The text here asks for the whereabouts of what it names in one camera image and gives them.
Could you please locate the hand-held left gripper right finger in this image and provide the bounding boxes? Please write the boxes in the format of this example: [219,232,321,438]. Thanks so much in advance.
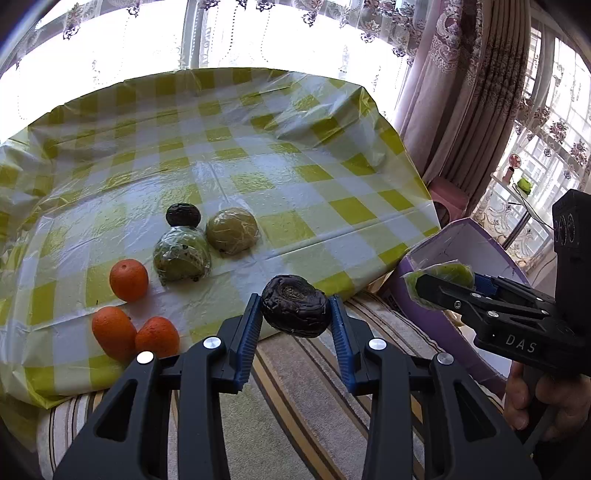
[325,295,541,480]

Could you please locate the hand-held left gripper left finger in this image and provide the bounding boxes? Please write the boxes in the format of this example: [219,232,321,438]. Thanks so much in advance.
[53,293,264,480]

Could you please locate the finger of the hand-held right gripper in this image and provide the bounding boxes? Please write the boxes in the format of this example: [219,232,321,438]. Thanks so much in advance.
[414,273,557,340]
[473,272,555,306]

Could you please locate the small green fruit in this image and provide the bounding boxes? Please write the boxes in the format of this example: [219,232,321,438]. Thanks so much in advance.
[403,262,475,303]

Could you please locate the purple cardboard box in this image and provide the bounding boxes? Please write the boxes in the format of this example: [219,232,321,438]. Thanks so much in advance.
[388,218,532,384]

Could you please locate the dark purple passion fruit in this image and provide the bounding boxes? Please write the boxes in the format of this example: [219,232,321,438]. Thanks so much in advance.
[261,274,329,339]
[166,203,202,228]

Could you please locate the orange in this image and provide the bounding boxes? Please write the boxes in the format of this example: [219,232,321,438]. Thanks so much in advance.
[135,316,181,358]
[91,306,138,363]
[109,259,150,303]

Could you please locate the large green fruit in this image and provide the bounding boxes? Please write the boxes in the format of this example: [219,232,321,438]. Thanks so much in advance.
[153,226,212,284]

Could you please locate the yellow-green fruit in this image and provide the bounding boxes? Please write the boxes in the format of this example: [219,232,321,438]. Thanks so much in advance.
[205,208,259,254]

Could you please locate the person's right hand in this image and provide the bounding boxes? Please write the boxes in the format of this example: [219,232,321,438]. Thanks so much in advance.
[503,361,591,445]

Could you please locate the striped woven blanket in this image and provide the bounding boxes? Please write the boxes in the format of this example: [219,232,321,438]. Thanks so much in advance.
[37,288,509,480]

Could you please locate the pink plastic stool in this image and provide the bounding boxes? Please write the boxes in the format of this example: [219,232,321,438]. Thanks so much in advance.
[427,178,472,228]

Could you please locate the white side table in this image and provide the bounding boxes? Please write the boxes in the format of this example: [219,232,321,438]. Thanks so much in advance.
[489,170,555,243]

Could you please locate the sheer floral side curtain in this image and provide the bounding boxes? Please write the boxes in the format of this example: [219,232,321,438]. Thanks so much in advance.
[471,23,591,259]

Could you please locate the yellow checked plastic tablecloth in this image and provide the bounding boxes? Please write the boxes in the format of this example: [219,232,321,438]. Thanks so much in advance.
[0,68,441,411]

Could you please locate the pink patterned drape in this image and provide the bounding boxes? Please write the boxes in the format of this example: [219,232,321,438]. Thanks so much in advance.
[392,0,532,222]

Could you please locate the sheer lace window curtain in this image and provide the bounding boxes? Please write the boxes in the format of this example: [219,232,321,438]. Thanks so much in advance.
[0,0,430,153]

